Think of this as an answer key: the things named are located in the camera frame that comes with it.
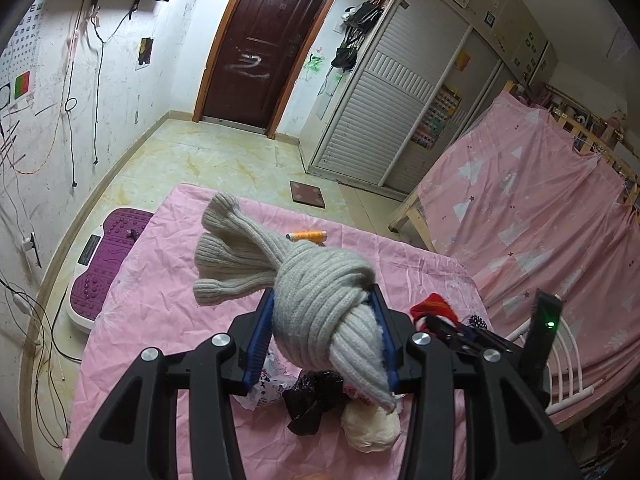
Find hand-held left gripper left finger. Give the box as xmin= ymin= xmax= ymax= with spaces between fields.
xmin=59 ymin=290 xmax=281 ymax=480

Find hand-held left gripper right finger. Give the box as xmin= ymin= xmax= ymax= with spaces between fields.
xmin=367 ymin=284 xmax=583 ymax=480

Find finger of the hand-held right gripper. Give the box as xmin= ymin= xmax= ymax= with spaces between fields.
xmin=425 ymin=316 xmax=521 ymax=361

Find white printed plastic bag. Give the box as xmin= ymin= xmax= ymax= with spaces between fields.
xmin=235 ymin=347 xmax=296 ymax=411

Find grey knitted scarf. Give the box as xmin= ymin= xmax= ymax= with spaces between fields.
xmin=192 ymin=191 xmax=401 ymax=413

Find white metal chair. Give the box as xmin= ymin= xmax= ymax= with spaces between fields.
xmin=505 ymin=305 xmax=601 ymax=416

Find red santa hat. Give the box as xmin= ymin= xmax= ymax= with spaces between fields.
xmin=410 ymin=293 xmax=460 ymax=333

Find cream yarn ball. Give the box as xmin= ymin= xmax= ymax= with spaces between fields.
xmin=341 ymin=402 xmax=401 ymax=453

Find black plastic bag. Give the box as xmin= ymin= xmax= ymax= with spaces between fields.
xmin=282 ymin=370 xmax=346 ymax=436

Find orange thread spool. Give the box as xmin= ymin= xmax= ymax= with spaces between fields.
xmin=286 ymin=230 xmax=327 ymax=245

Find pink printed bedsheet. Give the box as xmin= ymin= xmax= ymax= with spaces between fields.
xmin=62 ymin=182 xmax=493 ymax=480

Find pink printed bed curtain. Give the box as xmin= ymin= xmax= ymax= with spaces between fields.
xmin=417 ymin=92 xmax=640 ymax=431

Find brown floor scale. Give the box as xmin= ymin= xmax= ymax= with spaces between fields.
xmin=290 ymin=181 xmax=327 ymax=208

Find purple foot massage platform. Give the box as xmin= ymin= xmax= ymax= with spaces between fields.
xmin=66 ymin=207 xmax=154 ymax=331

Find colourful grid poster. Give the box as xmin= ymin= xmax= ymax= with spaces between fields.
xmin=412 ymin=85 xmax=461 ymax=151

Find white slatted wardrobe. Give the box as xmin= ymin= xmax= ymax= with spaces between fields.
xmin=306 ymin=0 xmax=558 ymax=196

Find black hanging bag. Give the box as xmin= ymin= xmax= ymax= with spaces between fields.
xmin=342 ymin=0 xmax=388 ymax=31
xmin=331 ymin=45 xmax=358 ymax=70

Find dark brown door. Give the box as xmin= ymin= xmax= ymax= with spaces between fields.
xmin=192 ymin=0 xmax=353 ymax=138

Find wooden bunk bed frame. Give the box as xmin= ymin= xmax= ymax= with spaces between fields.
xmin=390 ymin=80 xmax=640 ymax=251

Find white wall socket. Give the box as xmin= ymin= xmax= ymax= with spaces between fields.
xmin=22 ymin=234 xmax=41 ymax=268

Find eye chart wall poster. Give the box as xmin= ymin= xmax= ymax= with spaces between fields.
xmin=0 ymin=0 xmax=83 ymax=111

